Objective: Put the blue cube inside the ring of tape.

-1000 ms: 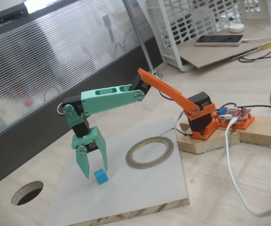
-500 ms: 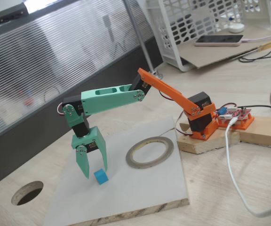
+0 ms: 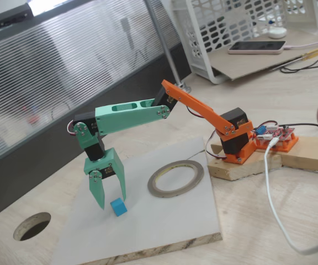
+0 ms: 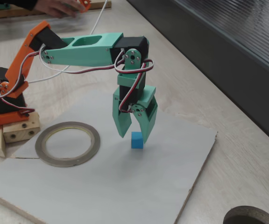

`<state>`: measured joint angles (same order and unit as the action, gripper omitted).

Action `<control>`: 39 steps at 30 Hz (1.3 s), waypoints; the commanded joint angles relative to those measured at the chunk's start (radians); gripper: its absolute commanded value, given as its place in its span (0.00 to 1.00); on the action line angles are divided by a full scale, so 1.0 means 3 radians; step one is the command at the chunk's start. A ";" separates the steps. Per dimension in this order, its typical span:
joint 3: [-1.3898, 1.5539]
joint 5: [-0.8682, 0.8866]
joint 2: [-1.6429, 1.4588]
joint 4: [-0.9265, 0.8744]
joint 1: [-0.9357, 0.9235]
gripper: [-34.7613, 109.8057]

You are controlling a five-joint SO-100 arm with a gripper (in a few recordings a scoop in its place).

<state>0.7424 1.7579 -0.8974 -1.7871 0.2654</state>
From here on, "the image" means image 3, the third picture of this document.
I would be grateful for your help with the brown cardboard sheet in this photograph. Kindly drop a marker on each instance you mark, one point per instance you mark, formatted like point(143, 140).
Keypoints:
point(258, 64)

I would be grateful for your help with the blue cube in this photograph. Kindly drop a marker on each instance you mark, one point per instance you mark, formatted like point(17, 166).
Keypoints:
point(118, 207)

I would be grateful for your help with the black box device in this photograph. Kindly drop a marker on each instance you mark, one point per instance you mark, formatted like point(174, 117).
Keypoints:
point(11, 15)

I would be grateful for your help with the orange controller board mount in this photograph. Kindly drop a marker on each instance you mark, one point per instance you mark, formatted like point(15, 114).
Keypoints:
point(290, 146)

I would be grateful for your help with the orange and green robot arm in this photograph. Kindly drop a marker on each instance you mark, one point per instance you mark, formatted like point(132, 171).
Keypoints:
point(137, 116)

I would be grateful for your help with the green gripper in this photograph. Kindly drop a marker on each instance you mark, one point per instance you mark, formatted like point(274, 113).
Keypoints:
point(112, 163)

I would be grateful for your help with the white perforated plastic basket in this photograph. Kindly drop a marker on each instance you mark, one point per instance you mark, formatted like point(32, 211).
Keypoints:
point(315, 23)

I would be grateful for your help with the white laminated board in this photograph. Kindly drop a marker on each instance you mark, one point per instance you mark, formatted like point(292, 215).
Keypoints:
point(137, 226)

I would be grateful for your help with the red controller circuit board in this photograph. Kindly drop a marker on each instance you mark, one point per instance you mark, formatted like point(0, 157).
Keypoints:
point(281, 133)

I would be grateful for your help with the grey metal pole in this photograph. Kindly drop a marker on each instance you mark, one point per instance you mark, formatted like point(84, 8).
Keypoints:
point(163, 36)

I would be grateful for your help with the wooden base block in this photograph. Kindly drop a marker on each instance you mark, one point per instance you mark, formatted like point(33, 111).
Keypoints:
point(239, 171)

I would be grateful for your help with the smartphone with pink case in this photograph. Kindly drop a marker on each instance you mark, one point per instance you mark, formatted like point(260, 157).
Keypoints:
point(261, 47)

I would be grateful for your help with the light wooden plank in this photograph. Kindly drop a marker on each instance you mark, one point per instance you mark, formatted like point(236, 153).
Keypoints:
point(310, 154)

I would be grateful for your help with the frosted glass desk partition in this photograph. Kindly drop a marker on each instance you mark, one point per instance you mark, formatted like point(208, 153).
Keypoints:
point(65, 69)

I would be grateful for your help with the white earbuds case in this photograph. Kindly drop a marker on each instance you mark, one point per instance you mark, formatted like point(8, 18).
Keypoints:
point(277, 33)

